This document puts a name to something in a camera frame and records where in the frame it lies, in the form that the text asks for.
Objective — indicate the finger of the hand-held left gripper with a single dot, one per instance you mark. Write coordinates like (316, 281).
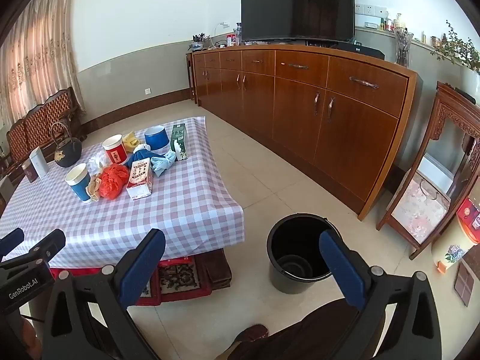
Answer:
(11, 242)
(45, 245)

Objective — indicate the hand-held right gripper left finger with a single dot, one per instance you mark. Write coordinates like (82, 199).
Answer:
(144, 262)

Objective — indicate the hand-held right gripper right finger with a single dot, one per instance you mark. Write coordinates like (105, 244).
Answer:
(339, 270)

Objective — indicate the black plastic bucket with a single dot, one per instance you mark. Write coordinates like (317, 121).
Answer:
(296, 240)

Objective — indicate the red plastic bag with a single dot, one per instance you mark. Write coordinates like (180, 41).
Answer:
(114, 180)

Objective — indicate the clear plastic bag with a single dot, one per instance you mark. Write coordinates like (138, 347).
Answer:
(96, 163)

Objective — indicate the dark blue knitted cloth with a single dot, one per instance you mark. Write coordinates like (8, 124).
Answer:
(140, 156)

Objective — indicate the white cloth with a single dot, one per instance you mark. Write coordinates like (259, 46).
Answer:
(140, 147)

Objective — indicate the red patterned rug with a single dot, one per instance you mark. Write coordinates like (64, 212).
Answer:
(180, 275)

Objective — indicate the blue paper cup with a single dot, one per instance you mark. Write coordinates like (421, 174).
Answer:
(79, 185)

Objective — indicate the person's trouser leg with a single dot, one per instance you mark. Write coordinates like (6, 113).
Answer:
(311, 333)

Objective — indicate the dark red tin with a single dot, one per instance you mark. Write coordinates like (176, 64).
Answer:
(30, 172)

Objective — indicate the crumpled beige paper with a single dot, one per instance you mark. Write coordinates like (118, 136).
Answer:
(93, 187)

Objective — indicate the white tin box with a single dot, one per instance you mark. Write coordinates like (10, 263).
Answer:
(39, 162)

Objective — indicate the red and white carton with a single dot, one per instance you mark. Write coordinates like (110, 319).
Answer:
(139, 178)

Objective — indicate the black iron teapot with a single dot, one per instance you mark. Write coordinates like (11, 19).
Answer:
(68, 153)

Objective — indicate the light blue cloth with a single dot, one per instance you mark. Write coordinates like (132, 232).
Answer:
(163, 163)

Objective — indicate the person's brown shoe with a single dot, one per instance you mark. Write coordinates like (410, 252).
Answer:
(251, 333)

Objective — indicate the red paper tub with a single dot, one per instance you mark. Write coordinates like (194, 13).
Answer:
(116, 153)

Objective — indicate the cream floral container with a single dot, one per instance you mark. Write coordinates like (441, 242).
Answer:
(453, 247)

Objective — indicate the blue round tub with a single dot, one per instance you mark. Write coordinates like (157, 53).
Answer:
(156, 140)

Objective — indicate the yellow cloth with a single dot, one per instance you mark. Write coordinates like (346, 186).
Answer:
(131, 140)

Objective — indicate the green tissue box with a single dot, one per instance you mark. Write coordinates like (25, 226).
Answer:
(178, 142)

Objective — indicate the brown square board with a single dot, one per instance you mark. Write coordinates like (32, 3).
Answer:
(464, 283)

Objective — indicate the wooden sofa with orange cushions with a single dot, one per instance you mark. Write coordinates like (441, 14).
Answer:
(45, 120)

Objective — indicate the red gift box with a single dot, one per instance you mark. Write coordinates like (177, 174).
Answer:
(468, 213)

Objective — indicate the long wooden sideboard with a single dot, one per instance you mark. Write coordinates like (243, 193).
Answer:
(300, 120)

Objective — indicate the carved wooden stand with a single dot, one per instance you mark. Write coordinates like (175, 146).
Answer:
(437, 108)

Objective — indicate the beige embroidered curtain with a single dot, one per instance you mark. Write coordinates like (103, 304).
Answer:
(33, 52)

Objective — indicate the black set-top box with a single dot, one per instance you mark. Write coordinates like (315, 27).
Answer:
(362, 50)

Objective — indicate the small potted plant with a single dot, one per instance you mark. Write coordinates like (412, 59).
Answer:
(198, 43)

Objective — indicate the tall glass vase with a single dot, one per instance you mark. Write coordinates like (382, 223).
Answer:
(403, 48)

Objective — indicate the green leafy plant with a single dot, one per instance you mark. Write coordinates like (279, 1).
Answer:
(457, 50)

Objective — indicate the row of small bottles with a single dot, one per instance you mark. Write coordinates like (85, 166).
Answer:
(392, 24)

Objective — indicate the black flat television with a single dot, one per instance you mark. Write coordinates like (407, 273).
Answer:
(296, 3)

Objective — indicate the white wall socket strip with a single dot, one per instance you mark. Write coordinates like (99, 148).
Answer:
(371, 9)

